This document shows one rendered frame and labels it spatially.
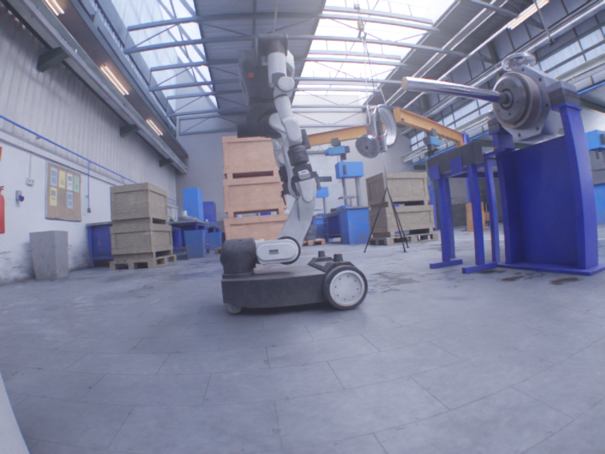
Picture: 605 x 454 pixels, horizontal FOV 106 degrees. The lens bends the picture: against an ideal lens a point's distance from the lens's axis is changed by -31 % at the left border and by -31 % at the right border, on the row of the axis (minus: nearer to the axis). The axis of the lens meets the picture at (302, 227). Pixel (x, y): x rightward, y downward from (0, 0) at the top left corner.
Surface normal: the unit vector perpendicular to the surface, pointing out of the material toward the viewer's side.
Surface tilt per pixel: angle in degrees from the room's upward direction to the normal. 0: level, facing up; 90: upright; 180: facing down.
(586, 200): 90
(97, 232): 90
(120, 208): 90
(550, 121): 135
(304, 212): 115
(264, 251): 90
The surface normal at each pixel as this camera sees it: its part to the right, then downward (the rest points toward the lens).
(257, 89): 0.18, 0.40
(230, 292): -0.18, 0.00
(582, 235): -0.98, 0.07
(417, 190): 0.28, -0.04
